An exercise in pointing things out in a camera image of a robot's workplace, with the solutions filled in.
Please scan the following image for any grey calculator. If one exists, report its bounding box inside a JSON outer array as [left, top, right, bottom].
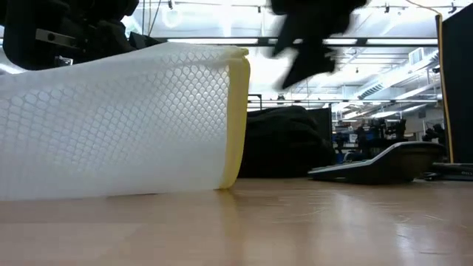
[[307, 140, 447, 185]]

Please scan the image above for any black partition panel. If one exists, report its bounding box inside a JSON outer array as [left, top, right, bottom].
[[306, 106, 334, 143]]

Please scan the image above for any background robot station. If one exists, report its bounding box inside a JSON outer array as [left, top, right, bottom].
[[333, 117, 409, 163]]

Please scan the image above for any translucent mesh pouch yellow trim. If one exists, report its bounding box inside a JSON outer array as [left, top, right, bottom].
[[0, 41, 252, 203]]

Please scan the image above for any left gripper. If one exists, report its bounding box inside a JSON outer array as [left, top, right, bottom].
[[0, 0, 140, 72]]

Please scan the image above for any black partition yellow edge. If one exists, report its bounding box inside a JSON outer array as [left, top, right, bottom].
[[435, 3, 473, 164]]

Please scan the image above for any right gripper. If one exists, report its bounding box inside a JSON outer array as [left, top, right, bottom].
[[268, 0, 370, 92]]

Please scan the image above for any black backpack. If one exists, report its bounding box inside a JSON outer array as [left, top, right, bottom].
[[237, 104, 338, 180]]

